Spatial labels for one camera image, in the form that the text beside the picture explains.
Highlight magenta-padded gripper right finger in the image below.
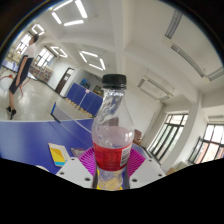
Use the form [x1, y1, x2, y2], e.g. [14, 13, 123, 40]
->
[126, 148, 167, 190]

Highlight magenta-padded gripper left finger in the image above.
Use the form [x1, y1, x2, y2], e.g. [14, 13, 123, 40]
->
[55, 147, 99, 190]

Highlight clear red-labelled plastic bottle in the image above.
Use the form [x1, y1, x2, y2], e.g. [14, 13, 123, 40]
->
[91, 73, 136, 192]

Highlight purple-brown book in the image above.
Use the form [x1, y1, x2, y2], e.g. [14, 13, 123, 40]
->
[70, 147, 87, 159]

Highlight white yellow-and-blue book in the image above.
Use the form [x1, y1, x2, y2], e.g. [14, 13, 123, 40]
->
[48, 142, 71, 168]

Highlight brown chair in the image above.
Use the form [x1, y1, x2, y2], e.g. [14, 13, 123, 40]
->
[133, 129, 144, 146]

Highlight dark-framed window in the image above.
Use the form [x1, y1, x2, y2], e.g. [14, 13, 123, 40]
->
[188, 123, 224, 165]
[146, 113, 189, 163]

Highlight table tennis net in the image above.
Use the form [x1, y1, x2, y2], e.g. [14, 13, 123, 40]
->
[50, 102, 96, 134]

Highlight folded blue tables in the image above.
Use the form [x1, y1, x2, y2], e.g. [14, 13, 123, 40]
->
[65, 82, 104, 118]

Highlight white ceiling air conditioner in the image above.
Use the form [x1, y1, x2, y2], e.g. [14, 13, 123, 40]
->
[137, 70, 175, 103]

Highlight dark brown door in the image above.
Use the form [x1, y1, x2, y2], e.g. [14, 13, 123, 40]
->
[54, 67, 76, 95]

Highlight shelf unit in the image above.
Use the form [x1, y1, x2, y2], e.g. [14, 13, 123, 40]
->
[29, 63, 53, 83]

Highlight person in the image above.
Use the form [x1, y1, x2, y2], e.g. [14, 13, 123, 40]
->
[5, 33, 40, 121]

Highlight ceiling lights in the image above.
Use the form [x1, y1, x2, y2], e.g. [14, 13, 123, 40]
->
[31, 0, 107, 72]

